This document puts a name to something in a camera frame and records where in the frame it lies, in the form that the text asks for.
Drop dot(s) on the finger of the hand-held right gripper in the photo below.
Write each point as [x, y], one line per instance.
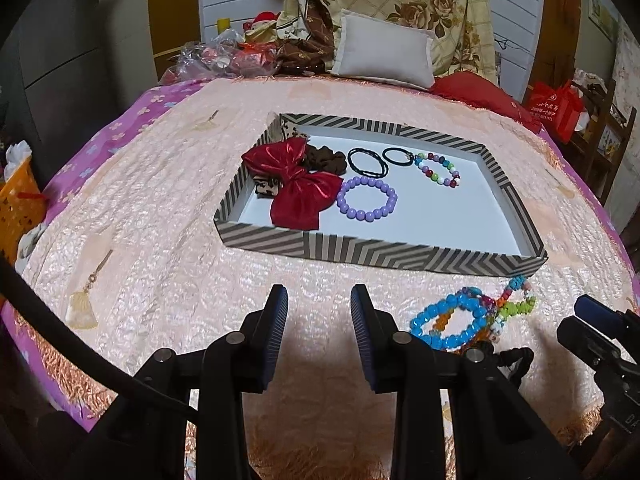
[597, 310]
[585, 345]

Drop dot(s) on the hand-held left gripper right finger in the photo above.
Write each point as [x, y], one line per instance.
[362, 342]

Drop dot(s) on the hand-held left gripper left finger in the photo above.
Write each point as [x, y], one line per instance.
[277, 340]

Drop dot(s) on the leopard print hair clip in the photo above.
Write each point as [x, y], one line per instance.
[262, 187]

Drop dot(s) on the red satin hair bow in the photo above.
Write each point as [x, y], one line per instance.
[295, 185]

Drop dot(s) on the striped cardboard tray box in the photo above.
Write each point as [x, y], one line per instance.
[450, 210]

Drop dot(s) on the brown scrunchie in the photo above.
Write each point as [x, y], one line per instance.
[327, 160]

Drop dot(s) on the pink fuzzy blanket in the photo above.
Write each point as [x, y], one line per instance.
[175, 260]

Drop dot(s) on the wooden chair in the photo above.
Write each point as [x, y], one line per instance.
[615, 150]

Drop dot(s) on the red shopping bag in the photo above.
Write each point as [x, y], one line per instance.
[555, 110]

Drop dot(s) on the red cushion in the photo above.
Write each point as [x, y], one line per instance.
[475, 92]

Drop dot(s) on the purple floral bedsheet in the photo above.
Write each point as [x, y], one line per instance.
[100, 145]

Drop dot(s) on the pile of plastic bags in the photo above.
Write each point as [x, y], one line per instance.
[210, 57]

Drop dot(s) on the orange plastic basket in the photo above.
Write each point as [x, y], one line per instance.
[20, 205]

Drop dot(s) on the grey pillow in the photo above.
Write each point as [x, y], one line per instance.
[385, 50]

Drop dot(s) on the white cloth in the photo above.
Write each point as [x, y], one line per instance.
[17, 155]

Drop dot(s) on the grey wardrobe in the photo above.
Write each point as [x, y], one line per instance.
[65, 60]

